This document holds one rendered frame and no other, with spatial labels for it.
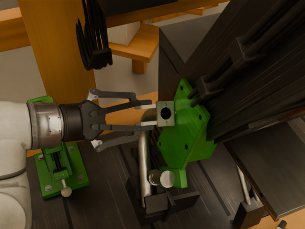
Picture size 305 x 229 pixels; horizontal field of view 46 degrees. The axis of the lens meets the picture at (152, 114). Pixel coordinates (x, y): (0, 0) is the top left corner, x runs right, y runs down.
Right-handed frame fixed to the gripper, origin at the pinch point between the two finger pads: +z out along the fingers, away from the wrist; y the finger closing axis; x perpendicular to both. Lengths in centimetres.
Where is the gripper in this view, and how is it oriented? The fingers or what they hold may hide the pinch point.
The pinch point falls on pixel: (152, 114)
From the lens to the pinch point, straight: 79.0
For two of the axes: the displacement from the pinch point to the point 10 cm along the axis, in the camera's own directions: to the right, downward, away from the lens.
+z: 9.0, -0.9, 4.3
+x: -4.3, 0.1, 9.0
